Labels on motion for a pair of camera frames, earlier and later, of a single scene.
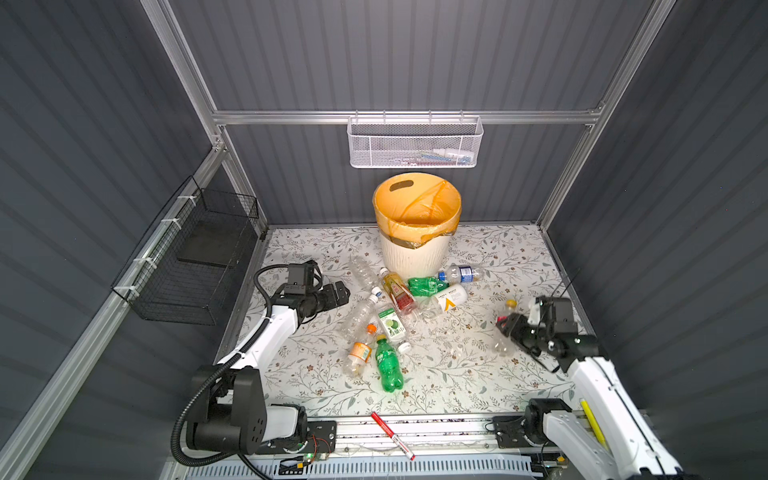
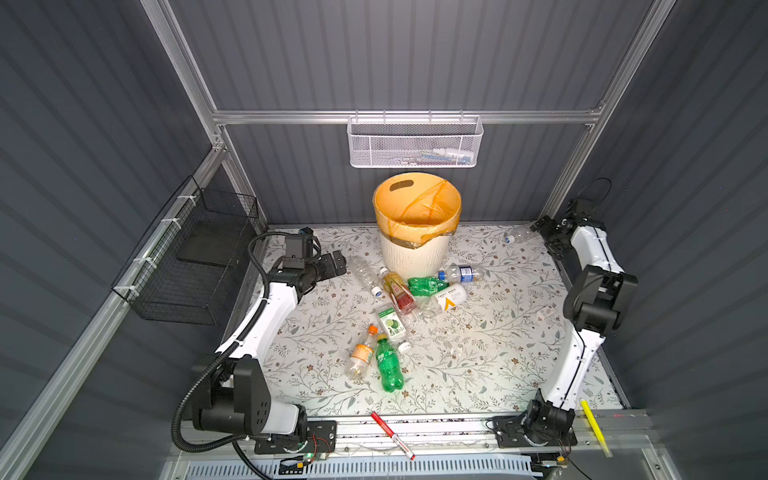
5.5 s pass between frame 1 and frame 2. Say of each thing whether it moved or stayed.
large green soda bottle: stayed
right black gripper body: moved
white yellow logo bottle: stayed
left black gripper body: moved
